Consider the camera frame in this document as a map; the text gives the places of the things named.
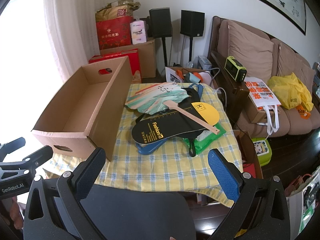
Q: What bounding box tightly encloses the white grey appliance box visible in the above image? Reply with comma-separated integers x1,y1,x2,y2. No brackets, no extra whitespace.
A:
197,56,213,72

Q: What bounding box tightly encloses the green black portable radio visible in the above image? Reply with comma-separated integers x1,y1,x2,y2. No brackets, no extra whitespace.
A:
224,56,248,82

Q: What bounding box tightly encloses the cardboard box with red boxes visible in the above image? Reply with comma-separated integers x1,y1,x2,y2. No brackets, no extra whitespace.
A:
235,130,263,180

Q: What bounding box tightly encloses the red gift box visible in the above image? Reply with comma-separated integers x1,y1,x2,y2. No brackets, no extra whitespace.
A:
89,49,142,83

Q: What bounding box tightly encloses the red flat box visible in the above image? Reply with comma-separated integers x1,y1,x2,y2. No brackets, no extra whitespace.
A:
242,164,257,178

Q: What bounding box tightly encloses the white printed leaflet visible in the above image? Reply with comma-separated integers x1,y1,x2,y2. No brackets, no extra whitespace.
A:
165,67,183,83

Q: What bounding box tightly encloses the blue plastic clothes hanger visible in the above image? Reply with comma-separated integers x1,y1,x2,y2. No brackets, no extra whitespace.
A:
136,82,204,155

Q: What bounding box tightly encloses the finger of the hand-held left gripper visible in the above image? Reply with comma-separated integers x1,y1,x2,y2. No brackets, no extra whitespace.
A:
22,146,54,171
0,137,26,161

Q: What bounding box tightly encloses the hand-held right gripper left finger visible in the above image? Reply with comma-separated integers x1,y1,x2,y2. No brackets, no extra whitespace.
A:
23,147,107,240

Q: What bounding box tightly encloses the yellow blue checked cloth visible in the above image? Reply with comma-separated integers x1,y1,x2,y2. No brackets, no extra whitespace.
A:
42,82,244,208

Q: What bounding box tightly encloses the white printed bag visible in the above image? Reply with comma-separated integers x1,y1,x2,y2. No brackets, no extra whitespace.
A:
286,177,320,230

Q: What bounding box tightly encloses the brown sofa cushion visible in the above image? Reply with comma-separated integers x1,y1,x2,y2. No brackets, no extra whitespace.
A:
271,38,304,80

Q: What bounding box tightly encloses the green lunch box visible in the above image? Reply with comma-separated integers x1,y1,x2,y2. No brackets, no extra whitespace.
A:
251,137,272,167

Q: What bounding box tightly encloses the brown sofa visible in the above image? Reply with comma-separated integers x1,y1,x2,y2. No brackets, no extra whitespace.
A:
209,16,320,137

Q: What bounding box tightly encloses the orange plastic item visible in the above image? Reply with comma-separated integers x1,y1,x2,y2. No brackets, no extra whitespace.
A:
176,70,203,80

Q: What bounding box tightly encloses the black printed plastic fan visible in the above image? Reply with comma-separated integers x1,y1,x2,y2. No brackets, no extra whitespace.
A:
132,105,210,145

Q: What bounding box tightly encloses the teal handheld device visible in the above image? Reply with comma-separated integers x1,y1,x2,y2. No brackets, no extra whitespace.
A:
185,72,200,83

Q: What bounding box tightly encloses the small orange bag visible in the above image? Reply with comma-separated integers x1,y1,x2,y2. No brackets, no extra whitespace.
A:
296,104,312,119

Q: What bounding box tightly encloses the person's left hand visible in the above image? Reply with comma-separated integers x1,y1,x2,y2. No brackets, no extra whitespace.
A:
9,196,25,230

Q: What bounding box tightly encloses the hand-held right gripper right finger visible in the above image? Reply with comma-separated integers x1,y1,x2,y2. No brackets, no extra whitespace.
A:
207,149,290,240

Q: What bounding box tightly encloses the black speaker stand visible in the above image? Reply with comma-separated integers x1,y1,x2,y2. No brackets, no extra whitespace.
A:
184,35,193,64
162,37,169,68

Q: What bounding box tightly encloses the flat cardboard box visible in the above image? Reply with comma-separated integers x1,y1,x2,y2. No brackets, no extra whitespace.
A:
246,97,278,123

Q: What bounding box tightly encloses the yellow plastic bag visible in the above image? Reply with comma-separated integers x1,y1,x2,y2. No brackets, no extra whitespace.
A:
268,72,314,112

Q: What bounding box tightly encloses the green plastic pouch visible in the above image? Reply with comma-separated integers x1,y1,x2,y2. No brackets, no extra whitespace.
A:
180,122,227,155

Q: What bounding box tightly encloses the black speaker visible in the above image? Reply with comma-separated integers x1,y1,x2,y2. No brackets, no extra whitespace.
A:
180,10,205,37
149,8,173,39

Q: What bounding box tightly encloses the painted fan with wooden handle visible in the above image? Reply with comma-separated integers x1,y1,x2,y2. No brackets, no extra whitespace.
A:
124,82,220,137

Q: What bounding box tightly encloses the white tissue pack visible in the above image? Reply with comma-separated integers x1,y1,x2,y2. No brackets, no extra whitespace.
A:
129,19,147,45

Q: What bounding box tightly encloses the yellow round plastic fan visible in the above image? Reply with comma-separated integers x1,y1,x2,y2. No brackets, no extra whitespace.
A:
191,102,220,126

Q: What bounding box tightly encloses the white orange shopping bag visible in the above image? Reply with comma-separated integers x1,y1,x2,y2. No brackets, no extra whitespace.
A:
244,77,282,135

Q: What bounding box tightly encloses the closed brown cardboard box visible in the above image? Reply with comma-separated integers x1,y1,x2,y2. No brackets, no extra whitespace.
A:
100,38,157,79

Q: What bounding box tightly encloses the white charger cable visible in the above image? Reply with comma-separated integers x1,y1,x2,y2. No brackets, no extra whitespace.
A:
210,67,228,107

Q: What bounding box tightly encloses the red gift bag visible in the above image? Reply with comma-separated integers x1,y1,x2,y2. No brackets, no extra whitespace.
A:
96,16,134,50

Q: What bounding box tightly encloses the brown cardboard box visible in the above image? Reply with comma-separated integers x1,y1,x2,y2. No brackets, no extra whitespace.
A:
100,38,157,79
31,56,133,162

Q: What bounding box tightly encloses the white sheer curtain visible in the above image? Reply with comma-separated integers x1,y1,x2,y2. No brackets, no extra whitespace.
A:
0,0,100,98

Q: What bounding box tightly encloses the gold paper bag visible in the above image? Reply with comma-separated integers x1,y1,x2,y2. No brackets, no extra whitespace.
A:
95,0,141,23

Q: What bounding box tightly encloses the large beige sofa cushion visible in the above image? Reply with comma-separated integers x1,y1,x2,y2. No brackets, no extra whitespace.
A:
217,19,275,80

